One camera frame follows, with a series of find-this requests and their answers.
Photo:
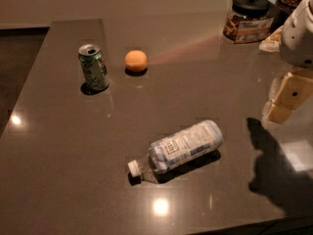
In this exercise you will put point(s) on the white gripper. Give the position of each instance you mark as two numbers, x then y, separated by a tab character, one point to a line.
297	44

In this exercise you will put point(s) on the green soda can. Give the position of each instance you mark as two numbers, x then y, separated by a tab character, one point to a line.
94	68

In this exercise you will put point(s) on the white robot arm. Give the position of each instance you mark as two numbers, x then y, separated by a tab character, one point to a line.
291	89

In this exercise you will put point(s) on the blue plastic water bottle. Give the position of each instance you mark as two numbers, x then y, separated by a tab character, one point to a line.
177	149

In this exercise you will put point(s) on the crumpled snack wrapper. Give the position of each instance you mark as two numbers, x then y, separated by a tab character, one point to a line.
272	42

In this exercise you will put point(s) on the black lidded snack jar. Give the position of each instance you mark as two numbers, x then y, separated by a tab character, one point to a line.
248	21

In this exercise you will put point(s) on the orange fruit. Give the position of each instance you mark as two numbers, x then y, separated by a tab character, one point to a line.
136	60

